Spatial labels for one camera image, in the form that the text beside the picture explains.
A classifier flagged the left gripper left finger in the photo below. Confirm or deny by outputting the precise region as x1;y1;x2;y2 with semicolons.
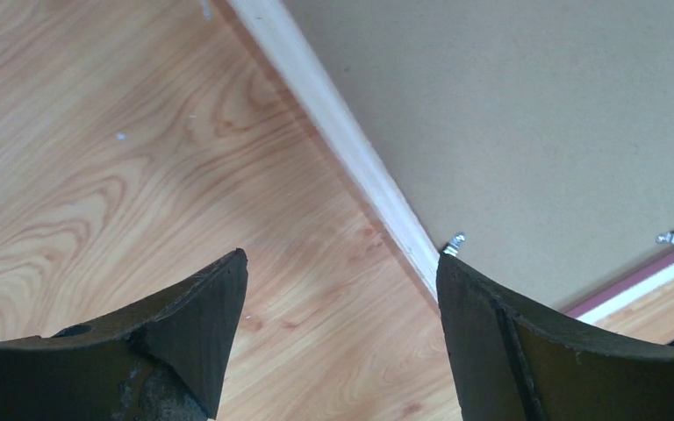
0;249;247;420

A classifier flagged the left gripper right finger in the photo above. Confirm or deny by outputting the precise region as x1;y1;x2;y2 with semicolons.
436;254;674;420

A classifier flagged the wooden picture frame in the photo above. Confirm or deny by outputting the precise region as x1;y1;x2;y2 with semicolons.
230;1;674;325

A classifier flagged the grey backing board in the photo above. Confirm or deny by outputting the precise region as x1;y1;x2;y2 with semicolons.
286;1;674;307

